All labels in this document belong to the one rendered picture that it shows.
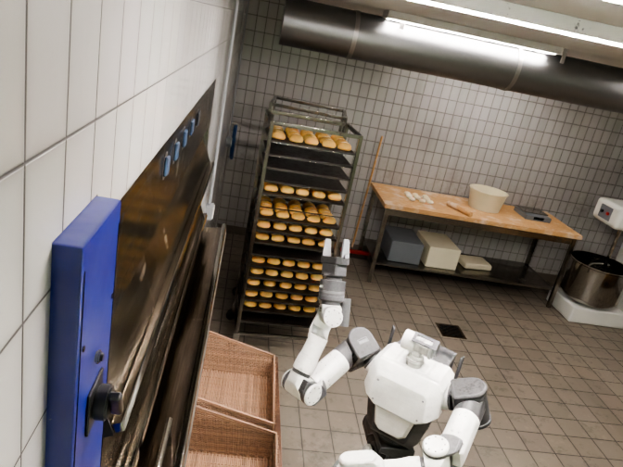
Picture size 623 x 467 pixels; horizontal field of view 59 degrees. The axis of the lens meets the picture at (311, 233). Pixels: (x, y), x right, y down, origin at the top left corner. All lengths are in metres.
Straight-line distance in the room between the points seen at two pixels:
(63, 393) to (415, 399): 1.41
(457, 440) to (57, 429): 1.30
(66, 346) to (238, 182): 5.71
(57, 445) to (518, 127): 6.38
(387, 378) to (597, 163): 5.74
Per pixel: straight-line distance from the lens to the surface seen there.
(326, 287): 1.84
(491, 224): 6.03
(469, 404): 1.91
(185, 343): 1.81
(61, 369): 0.67
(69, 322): 0.63
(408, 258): 6.06
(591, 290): 6.56
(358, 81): 6.16
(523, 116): 6.78
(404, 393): 1.93
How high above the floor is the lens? 2.39
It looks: 20 degrees down
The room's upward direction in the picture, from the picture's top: 12 degrees clockwise
